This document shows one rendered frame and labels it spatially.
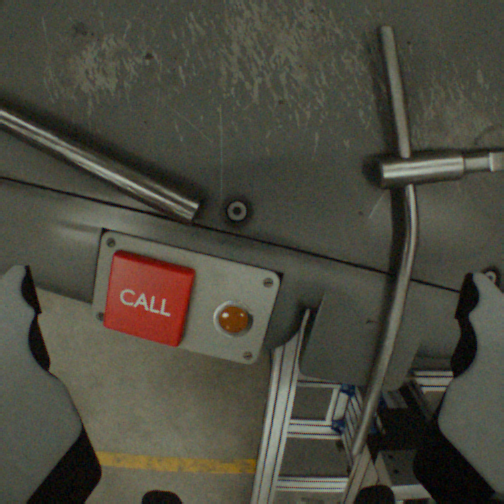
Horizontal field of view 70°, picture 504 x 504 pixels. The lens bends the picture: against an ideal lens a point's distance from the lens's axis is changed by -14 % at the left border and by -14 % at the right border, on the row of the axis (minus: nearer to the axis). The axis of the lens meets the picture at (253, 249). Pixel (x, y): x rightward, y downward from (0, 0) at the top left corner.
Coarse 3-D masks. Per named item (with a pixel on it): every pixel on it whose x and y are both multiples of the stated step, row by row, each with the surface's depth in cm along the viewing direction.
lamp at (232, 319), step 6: (222, 312) 30; (228, 312) 30; (234, 312) 30; (240, 312) 30; (222, 318) 30; (228, 318) 30; (234, 318) 30; (240, 318) 30; (246, 318) 30; (222, 324) 30; (228, 324) 30; (234, 324) 30; (240, 324) 30; (246, 324) 30; (228, 330) 30; (234, 330) 30; (240, 330) 30
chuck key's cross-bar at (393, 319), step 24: (384, 48) 24; (384, 72) 25; (408, 120) 25; (408, 144) 25; (408, 192) 26; (408, 216) 27; (408, 240) 27; (408, 264) 27; (408, 288) 28; (384, 336) 29; (384, 360) 29; (360, 432) 31
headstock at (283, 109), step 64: (0, 0) 24; (64, 0) 25; (128, 0) 25; (192, 0) 25; (256, 0) 25; (320, 0) 25; (384, 0) 24; (448, 0) 24; (0, 64) 26; (64, 64) 26; (128, 64) 26; (192, 64) 26; (256, 64) 26; (320, 64) 26; (448, 64) 25; (128, 128) 27; (192, 128) 27; (256, 128) 27; (320, 128) 27; (384, 128) 27; (448, 128) 27; (0, 192) 28; (64, 192) 28; (256, 192) 28; (320, 192) 28; (384, 192) 28; (448, 192) 28; (0, 256) 29; (64, 256) 29; (256, 256) 29; (320, 256) 29; (384, 256) 29; (448, 256) 29; (384, 320) 30; (448, 320) 30
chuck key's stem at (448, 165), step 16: (384, 160) 26; (400, 160) 25; (416, 160) 25; (432, 160) 25; (448, 160) 25; (464, 160) 25; (480, 160) 25; (496, 160) 25; (384, 176) 25; (400, 176) 25; (416, 176) 25; (432, 176) 25; (448, 176) 25
